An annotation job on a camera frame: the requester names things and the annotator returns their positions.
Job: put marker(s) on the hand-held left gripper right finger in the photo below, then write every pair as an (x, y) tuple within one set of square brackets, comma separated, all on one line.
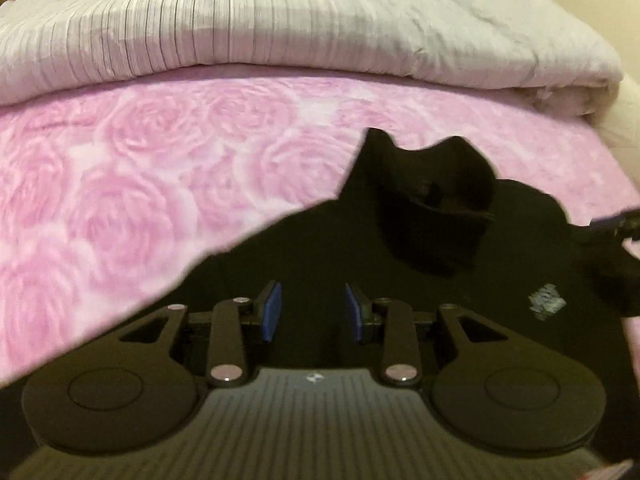
[(353, 310)]

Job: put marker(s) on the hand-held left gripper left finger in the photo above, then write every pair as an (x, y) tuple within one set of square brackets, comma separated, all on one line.
[(271, 310)]

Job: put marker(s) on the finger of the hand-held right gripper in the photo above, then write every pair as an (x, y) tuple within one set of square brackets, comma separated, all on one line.
[(615, 222)]

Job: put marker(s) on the black sweater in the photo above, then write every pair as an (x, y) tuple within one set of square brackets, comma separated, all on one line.
[(325, 240)]

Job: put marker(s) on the pink floral blanket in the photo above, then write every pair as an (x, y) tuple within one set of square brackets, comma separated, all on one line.
[(125, 185)]

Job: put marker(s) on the white ribbed quilt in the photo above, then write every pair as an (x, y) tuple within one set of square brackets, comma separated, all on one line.
[(300, 15)]

